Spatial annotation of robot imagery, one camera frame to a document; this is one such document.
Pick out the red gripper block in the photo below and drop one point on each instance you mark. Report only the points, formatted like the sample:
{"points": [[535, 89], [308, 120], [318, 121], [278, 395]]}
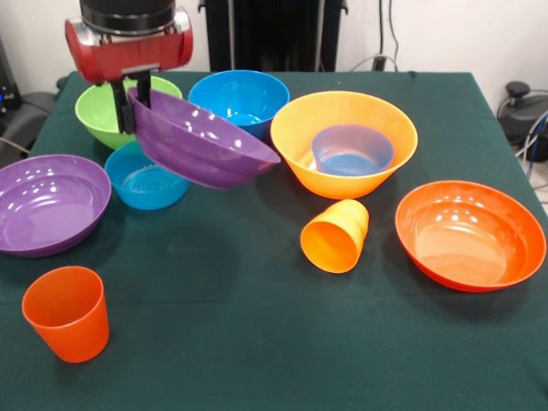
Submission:
{"points": [[137, 53]]}

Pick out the purple bowl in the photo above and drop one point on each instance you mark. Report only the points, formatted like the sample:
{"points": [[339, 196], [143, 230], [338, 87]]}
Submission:
{"points": [[47, 205], [192, 145]]}

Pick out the small translucent blue bowl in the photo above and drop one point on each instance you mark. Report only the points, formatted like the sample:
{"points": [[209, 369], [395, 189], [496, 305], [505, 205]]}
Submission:
{"points": [[353, 154], [141, 192]]}

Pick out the large orange bowl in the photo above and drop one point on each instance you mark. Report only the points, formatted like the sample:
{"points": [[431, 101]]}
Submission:
{"points": [[342, 186]]}

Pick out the orange cup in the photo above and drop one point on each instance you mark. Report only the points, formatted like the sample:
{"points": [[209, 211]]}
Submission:
{"points": [[334, 244]]}

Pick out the green bowl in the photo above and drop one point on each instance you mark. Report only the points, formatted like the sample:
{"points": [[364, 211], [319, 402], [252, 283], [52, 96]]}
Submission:
{"points": [[96, 111]]}

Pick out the black equipment box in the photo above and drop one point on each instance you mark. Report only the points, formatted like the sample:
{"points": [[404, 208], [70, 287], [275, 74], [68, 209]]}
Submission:
{"points": [[7, 85]]}

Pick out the red cup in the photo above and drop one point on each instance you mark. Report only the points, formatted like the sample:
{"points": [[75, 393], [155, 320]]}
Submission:
{"points": [[68, 325]]}

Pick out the dark green tablecloth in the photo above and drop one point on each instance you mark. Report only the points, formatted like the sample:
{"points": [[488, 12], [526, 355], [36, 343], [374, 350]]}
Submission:
{"points": [[257, 321]]}

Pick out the red shallow bowl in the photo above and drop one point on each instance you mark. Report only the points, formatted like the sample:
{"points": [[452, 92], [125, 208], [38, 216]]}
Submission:
{"points": [[466, 240]]}

